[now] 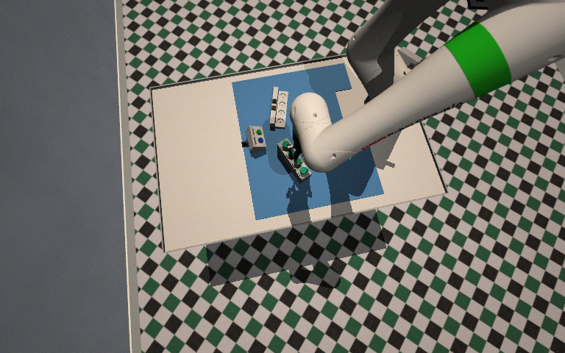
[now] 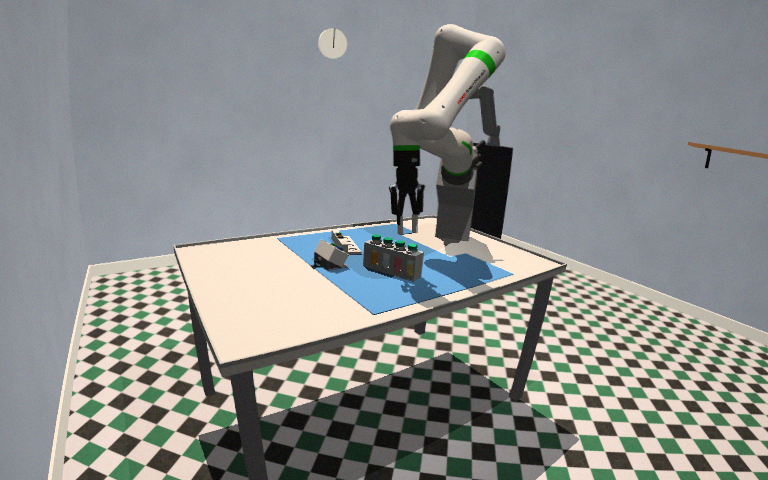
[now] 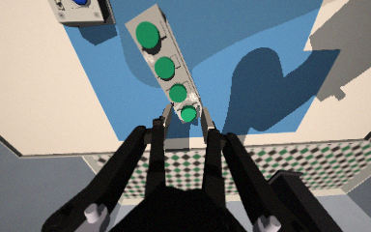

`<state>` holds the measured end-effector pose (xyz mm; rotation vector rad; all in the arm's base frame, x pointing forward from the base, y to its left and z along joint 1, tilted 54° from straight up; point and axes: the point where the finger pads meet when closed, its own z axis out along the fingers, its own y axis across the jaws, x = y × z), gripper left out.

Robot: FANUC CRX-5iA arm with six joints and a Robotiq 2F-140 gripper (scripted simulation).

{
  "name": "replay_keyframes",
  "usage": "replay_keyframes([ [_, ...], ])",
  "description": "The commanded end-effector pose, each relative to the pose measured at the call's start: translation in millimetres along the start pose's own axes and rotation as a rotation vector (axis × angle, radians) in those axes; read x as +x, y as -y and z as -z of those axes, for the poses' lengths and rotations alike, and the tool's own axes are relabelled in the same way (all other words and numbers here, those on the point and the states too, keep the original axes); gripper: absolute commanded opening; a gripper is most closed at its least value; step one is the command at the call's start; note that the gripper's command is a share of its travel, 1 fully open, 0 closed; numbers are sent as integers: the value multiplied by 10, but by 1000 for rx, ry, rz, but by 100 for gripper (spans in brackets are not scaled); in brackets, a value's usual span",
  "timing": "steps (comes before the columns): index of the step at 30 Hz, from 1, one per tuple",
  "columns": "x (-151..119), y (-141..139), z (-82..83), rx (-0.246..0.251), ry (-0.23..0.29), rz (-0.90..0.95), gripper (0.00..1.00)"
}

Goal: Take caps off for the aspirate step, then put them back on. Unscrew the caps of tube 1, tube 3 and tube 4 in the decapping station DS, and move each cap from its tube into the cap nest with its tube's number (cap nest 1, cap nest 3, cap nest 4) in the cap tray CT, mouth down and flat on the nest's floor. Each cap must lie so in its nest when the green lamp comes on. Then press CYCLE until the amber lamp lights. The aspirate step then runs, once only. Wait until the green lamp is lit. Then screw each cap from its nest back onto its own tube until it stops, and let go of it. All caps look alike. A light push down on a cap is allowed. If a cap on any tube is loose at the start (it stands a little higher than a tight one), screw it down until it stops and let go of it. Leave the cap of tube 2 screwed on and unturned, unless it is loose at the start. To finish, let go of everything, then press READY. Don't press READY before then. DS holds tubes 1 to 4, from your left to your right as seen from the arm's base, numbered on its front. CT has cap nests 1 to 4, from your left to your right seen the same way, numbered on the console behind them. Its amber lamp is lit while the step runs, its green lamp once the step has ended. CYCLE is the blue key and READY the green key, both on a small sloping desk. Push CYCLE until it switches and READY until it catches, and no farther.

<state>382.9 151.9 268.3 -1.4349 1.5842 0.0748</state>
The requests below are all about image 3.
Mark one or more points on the blue flat mat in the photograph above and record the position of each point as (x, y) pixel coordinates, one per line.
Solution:
(246, 59)

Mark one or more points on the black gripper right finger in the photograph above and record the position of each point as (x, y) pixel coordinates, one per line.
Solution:
(263, 208)

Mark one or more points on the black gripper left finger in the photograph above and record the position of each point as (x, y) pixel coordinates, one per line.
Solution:
(89, 210)

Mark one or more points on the small sloping desk with blue and green keys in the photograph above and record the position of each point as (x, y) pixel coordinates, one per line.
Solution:
(74, 13)

